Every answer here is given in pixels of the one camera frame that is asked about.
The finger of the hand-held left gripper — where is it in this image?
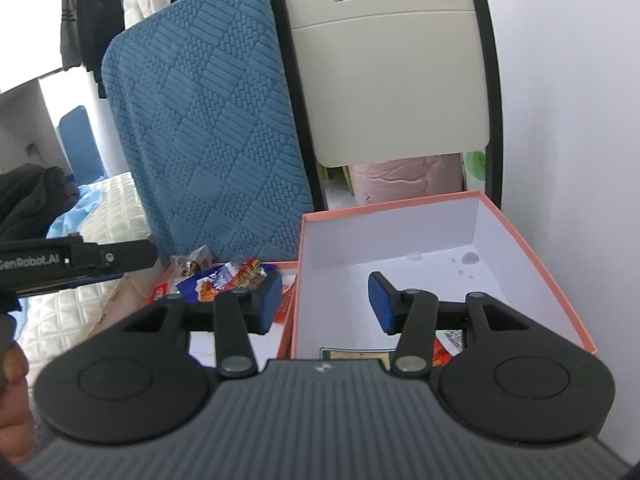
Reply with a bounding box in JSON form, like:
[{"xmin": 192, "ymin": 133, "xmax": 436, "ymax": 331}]
[{"xmin": 82, "ymin": 239, "xmax": 157, "ymax": 281}]

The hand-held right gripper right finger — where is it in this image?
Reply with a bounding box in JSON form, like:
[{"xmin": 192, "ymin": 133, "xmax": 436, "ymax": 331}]
[{"xmin": 368, "ymin": 271, "xmax": 531, "ymax": 380}]

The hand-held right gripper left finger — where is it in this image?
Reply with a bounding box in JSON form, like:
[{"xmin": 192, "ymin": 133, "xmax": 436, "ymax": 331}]
[{"xmin": 120, "ymin": 272, "xmax": 285, "ymax": 381}]

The green snack packet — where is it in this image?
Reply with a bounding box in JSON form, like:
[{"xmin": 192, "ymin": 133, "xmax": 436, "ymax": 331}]
[{"xmin": 319, "ymin": 346, "xmax": 390, "ymax": 362}]

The blue white snack packet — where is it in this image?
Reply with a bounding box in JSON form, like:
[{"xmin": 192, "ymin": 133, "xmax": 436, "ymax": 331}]
[{"xmin": 176, "ymin": 261, "xmax": 240, "ymax": 304}]

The orange cardboard box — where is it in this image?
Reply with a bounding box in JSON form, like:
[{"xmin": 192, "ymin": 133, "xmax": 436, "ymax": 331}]
[{"xmin": 277, "ymin": 191, "xmax": 598, "ymax": 362}]

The red white snack packet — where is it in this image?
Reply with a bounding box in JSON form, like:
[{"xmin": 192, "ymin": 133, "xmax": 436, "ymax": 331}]
[{"xmin": 431, "ymin": 337, "xmax": 454, "ymax": 369}]

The orange cardboard box lid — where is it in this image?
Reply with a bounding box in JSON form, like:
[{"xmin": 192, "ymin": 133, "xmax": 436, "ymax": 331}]
[{"xmin": 145, "ymin": 259, "xmax": 301, "ymax": 368}]

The person's left hand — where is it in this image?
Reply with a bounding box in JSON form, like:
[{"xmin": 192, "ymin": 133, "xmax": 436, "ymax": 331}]
[{"xmin": 0, "ymin": 345, "xmax": 38, "ymax": 466}]

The light blue bed sheet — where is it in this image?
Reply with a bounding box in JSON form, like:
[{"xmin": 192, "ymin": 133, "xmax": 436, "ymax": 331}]
[{"xmin": 46, "ymin": 182, "xmax": 109, "ymax": 239}]

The black clothes pile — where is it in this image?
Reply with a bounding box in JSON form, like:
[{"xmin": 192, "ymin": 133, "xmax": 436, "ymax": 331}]
[{"xmin": 0, "ymin": 163, "xmax": 82, "ymax": 244}]

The clear brown candy packet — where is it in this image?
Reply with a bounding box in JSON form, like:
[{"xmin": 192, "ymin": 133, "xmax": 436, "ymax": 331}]
[{"xmin": 170, "ymin": 244, "xmax": 213, "ymax": 278}]

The blue padded chair back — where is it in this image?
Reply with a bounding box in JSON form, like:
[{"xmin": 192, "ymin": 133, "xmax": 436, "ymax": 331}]
[{"xmin": 58, "ymin": 105, "xmax": 107, "ymax": 184}]

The pink bag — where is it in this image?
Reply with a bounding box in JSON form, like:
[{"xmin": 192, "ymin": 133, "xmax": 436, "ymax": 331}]
[{"xmin": 346, "ymin": 154, "xmax": 467, "ymax": 207}]

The blue textured chair cushion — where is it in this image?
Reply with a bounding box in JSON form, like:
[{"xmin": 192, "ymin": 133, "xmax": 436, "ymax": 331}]
[{"xmin": 101, "ymin": 0, "xmax": 316, "ymax": 267}]

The cream folding chair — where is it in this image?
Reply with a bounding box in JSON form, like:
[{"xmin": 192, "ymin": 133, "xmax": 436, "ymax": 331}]
[{"xmin": 271, "ymin": 0, "xmax": 503, "ymax": 211}]

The black hanging jacket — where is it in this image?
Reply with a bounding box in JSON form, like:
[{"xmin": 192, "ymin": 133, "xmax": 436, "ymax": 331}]
[{"xmin": 60, "ymin": 0, "xmax": 127, "ymax": 100}]

